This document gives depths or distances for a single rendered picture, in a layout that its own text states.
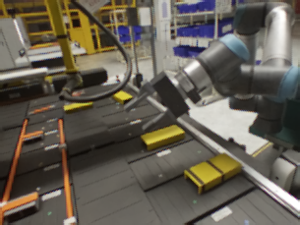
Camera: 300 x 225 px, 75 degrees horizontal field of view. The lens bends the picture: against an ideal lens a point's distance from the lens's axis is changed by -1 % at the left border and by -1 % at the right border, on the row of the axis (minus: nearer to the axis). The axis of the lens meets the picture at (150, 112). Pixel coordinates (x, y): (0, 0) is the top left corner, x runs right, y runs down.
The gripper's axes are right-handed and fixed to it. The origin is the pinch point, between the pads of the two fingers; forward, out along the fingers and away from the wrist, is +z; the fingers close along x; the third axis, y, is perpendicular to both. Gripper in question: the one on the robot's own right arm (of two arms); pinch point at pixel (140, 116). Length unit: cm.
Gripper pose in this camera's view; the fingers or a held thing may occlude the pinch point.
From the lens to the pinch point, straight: 58.5
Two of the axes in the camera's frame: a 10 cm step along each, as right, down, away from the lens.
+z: -8.1, 5.7, 1.5
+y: -1.3, -4.2, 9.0
